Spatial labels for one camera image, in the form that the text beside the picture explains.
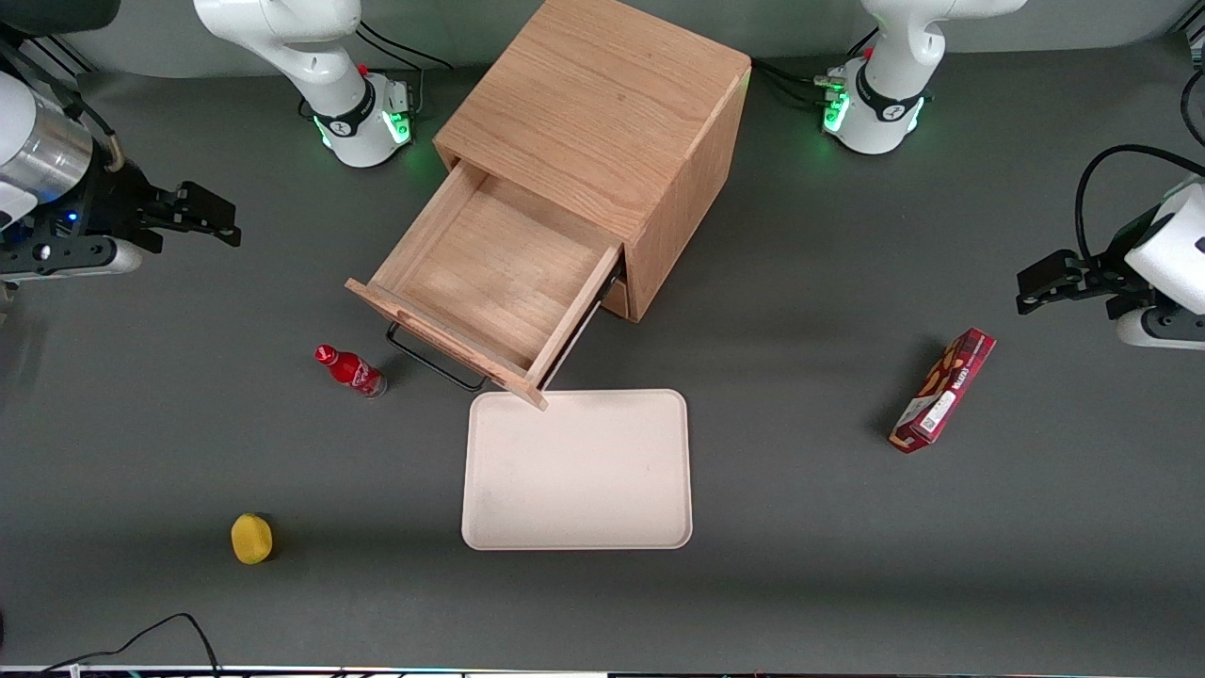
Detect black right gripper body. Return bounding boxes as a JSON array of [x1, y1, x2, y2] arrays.
[[0, 160, 182, 277]]

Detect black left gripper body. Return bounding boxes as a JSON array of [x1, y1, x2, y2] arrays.
[[1081, 209, 1174, 318]]

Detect wooden drawer cabinet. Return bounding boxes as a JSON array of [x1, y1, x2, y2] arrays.
[[432, 0, 753, 325]]

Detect red snack box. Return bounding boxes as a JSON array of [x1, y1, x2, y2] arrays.
[[889, 328, 998, 455]]

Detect red soda bottle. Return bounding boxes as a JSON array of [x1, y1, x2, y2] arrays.
[[314, 344, 389, 400]]

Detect yellow lemon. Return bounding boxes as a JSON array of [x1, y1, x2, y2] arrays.
[[231, 513, 275, 566]]

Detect beige plastic tray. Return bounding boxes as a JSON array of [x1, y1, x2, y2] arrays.
[[460, 389, 694, 552]]

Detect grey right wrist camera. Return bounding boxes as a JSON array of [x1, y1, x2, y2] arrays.
[[0, 239, 143, 280]]

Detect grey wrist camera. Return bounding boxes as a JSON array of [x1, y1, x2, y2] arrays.
[[0, 239, 143, 280], [1117, 305, 1205, 352]]

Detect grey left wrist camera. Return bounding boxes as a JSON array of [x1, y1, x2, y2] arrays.
[[1117, 305, 1205, 352]]

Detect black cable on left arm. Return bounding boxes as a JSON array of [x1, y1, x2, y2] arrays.
[[1075, 144, 1205, 266]]

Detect aluminium frame rail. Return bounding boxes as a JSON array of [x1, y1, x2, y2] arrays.
[[42, 40, 97, 76]]

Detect black cables at right arm base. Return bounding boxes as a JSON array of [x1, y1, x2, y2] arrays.
[[356, 21, 455, 114]]

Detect black cables at arm base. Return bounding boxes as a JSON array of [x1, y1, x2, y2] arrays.
[[753, 26, 882, 110], [356, 21, 455, 114]]

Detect black cables at left arm base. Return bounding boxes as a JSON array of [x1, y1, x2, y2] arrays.
[[753, 26, 882, 110]]

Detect black cable at table edge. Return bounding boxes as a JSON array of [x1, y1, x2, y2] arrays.
[[38, 613, 223, 678]]

